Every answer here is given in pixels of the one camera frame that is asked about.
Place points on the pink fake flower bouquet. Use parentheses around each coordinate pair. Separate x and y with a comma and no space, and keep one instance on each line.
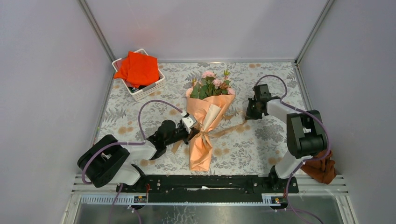
(209,84)

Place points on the orange cloth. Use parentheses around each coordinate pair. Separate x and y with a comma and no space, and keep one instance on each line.
(138,69)

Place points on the brown cloth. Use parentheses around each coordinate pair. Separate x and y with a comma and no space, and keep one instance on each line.
(322,171)

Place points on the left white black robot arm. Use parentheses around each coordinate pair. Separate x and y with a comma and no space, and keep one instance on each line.
(110,161)

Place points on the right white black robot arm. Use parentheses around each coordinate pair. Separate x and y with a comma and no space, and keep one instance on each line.
(305,134)

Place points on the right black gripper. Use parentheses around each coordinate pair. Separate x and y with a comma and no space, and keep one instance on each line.
(250,115)

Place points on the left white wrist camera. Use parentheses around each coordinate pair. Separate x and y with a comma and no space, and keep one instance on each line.
(188,121)

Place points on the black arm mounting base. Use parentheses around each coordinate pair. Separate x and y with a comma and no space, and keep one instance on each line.
(209,188)

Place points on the floral patterned table mat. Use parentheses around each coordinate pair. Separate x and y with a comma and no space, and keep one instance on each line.
(251,149)

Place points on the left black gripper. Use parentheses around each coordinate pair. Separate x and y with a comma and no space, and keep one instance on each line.
(194,131)

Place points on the beige kraft wrapping paper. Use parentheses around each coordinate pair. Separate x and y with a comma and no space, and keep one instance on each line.
(208,113)

